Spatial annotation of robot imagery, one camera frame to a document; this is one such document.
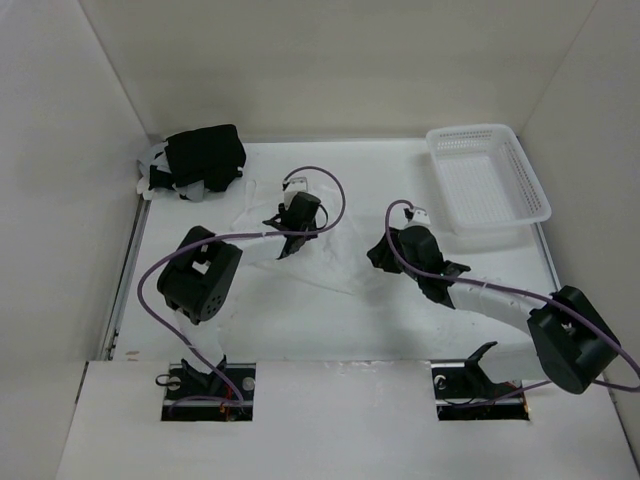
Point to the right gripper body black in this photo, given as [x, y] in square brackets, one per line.
[400, 248]

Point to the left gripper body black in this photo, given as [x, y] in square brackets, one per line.
[306, 238]

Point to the white tank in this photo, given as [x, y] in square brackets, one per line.
[156, 174]
[335, 261]

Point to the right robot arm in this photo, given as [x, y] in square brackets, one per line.
[572, 342]

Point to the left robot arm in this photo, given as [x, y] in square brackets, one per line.
[196, 283]

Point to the white tank top in pile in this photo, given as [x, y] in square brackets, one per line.
[156, 174]

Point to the white plastic basket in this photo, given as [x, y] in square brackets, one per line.
[485, 178]

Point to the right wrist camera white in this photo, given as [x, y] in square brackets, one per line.
[416, 216]

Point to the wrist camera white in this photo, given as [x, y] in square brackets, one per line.
[291, 187]
[416, 216]

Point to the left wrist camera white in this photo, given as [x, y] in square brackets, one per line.
[291, 187]

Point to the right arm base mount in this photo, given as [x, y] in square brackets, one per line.
[463, 392]

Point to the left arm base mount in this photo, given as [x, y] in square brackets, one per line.
[191, 395]

